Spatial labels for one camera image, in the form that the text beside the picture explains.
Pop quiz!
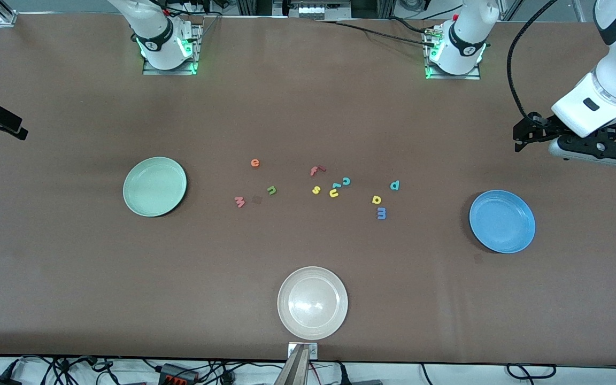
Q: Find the beige plate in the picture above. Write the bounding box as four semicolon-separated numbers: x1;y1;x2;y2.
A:
277;266;349;341

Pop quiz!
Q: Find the red and black connector box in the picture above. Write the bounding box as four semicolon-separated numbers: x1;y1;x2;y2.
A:
158;363;199;385

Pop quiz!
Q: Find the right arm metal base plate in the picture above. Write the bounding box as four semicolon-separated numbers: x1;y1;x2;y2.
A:
142;22;203;76

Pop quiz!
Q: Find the grey control box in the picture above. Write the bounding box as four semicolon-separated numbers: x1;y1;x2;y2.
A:
286;0;352;21

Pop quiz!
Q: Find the pale green plate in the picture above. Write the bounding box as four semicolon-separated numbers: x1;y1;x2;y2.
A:
123;157;187;218

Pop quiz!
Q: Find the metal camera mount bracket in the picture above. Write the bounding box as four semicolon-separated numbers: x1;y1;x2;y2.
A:
274;342;319;385

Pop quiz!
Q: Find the blue plate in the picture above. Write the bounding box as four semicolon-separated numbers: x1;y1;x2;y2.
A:
469;190;536;254

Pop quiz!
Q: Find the black cable on table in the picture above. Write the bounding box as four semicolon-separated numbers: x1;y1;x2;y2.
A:
313;19;438;48

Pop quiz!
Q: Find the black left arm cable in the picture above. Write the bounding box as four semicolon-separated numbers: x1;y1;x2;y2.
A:
506;0;561;121

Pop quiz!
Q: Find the aluminium frame post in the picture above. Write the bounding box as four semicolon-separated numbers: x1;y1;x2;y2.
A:
0;0;18;27

